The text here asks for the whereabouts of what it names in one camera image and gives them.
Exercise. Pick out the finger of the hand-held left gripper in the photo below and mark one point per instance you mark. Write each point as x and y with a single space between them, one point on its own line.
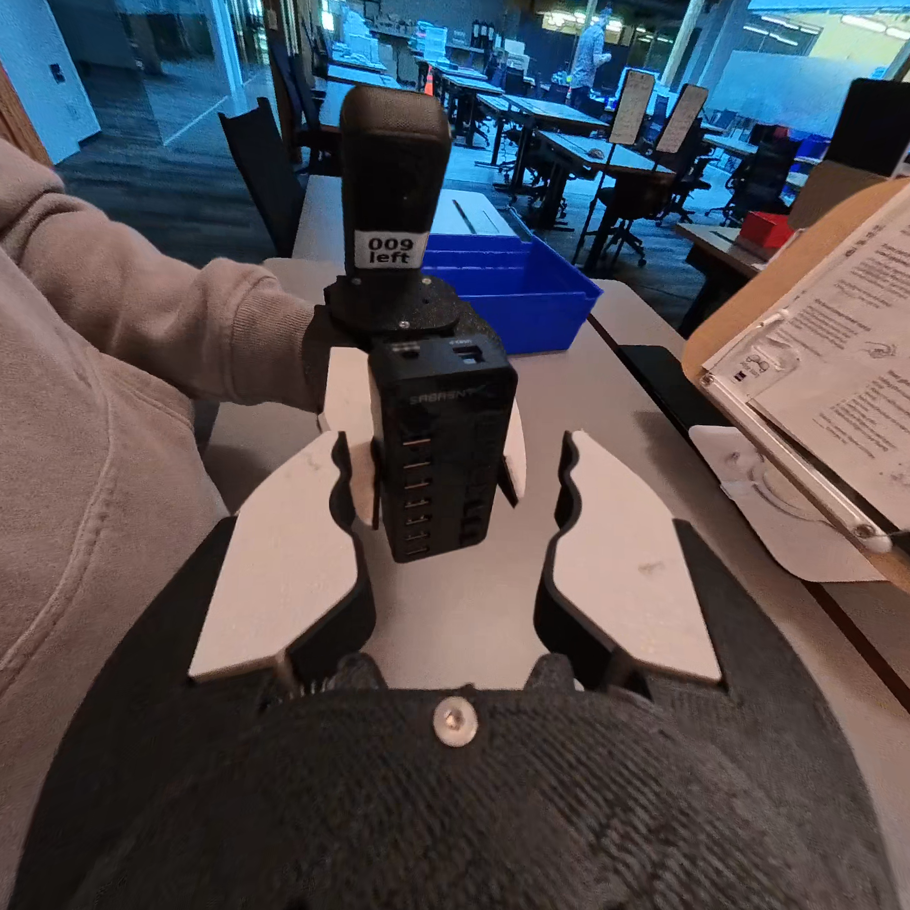
348 398
517 462

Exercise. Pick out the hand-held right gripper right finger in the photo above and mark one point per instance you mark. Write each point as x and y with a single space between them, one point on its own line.
625 569

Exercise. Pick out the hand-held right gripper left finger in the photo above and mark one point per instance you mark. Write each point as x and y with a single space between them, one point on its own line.
284 561

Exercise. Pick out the black usb hub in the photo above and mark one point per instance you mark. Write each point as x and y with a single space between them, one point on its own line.
441 455

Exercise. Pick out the person's left forearm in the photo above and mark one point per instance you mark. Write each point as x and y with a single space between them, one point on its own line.
178 313

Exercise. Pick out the orange traffic cone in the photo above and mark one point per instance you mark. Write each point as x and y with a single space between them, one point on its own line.
429 82

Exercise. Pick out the white stand base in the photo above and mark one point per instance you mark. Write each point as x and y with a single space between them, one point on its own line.
768 512

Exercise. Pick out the wooden work table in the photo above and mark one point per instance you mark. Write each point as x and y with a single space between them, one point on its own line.
604 153
547 110

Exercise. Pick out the blue plastic bin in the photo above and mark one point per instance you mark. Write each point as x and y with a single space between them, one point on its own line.
526 291

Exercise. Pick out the person's torso in beige hoodie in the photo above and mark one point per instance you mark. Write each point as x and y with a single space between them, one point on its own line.
78 497

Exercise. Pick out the clipboard on thin stand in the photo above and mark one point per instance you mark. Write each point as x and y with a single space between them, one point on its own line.
631 106
681 117

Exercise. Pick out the black office chair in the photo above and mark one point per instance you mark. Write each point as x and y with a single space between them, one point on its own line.
633 220
764 178

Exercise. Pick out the white printed paper sheets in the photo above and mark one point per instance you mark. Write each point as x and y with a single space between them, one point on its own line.
846 362

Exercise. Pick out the red box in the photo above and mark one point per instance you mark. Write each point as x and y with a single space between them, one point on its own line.
766 229

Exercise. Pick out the black monitor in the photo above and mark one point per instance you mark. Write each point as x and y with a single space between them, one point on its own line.
874 128

